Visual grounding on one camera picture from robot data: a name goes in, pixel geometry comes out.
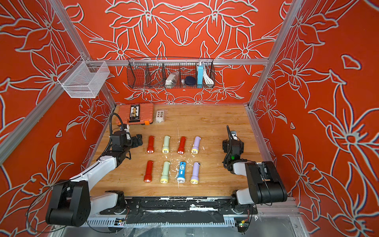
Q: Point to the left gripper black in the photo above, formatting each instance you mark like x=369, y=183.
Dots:
x=134, y=143

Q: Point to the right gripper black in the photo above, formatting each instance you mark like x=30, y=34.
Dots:
x=225, y=145

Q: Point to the red flashlight back row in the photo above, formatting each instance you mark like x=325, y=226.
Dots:
x=181, y=148
x=150, y=148

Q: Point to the red flashlight row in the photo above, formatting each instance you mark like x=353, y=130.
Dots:
x=181, y=148
x=148, y=174
x=150, y=148

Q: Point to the purple flashlight back row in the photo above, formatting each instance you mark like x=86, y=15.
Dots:
x=195, y=148

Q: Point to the purple flashlight row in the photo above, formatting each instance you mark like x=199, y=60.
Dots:
x=195, y=173
x=195, y=148

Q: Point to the cream flashlight back row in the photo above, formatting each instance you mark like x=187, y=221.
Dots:
x=165, y=148

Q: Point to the red flashlight front row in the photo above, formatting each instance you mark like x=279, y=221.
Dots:
x=148, y=174

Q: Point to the purple flashlight front row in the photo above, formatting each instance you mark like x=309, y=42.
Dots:
x=195, y=173

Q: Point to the green flashlight front row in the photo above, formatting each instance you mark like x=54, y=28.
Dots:
x=165, y=172

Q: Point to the blue flashlight front row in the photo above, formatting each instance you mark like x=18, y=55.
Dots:
x=181, y=172

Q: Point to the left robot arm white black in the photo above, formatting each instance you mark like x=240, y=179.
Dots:
x=71, y=204

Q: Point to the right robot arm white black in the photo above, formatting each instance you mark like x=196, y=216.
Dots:
x=264, y=183

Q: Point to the orange tool case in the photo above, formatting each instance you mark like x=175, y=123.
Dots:
x=146, y=114

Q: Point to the black card on case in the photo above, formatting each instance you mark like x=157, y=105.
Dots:
x=134, y=113

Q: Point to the white button box in bag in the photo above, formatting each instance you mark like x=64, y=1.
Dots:
x=160, y=116

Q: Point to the white bagged item in basket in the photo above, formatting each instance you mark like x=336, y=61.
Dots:
x=172, y=79

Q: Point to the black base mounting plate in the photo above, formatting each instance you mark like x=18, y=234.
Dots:
x=182, y=210

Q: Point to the dark blue round item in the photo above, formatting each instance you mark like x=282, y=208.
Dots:
x=190, y=81

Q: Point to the light blue box in basket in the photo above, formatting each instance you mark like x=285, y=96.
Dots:
x=200, y=74

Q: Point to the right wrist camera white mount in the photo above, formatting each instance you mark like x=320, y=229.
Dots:
x=234, y=135

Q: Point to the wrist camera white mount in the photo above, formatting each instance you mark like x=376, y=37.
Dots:
x=127, y=130
x=234, y=135

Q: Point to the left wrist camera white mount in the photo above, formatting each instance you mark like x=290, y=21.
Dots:
x=127, y=130

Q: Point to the black wire wall basket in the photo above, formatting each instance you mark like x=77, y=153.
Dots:
x=170, y=73

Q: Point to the clear plastic wall bin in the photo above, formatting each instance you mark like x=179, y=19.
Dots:
x=85, y=79

